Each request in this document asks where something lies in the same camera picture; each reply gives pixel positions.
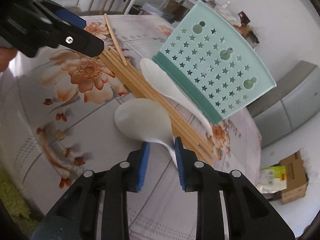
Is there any single wooden chopstick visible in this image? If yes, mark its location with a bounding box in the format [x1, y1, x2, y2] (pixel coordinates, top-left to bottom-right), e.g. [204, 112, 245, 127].
[104, 14, 127, 66]

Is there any white ceramic soup spoon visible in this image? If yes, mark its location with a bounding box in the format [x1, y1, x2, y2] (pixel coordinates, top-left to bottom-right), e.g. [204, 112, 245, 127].
[139, 58, 213, 137]

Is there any person's hand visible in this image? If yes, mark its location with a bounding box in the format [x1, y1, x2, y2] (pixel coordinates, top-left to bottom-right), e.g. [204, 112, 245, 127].
[0, 47, 18, 72]

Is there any yellow green rice bag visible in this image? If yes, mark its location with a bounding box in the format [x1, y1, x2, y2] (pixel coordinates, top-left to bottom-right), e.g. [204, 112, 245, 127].
[257, 166, 287, 194]

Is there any cardboard box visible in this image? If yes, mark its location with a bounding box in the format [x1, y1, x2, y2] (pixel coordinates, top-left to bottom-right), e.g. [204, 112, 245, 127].
[279, 151, 308, 205]

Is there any floral tablecloth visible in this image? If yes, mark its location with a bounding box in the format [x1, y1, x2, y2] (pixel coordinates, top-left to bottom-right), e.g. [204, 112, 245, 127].
[1, 15, 261, 239]

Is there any silver refrigerator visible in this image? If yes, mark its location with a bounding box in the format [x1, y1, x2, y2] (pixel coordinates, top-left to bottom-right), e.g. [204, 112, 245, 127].
[247, 61, 319, 147]

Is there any mint green utensil caddy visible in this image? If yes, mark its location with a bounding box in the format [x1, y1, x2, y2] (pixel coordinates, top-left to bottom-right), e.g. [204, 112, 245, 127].
[153, 1, 276, 125]

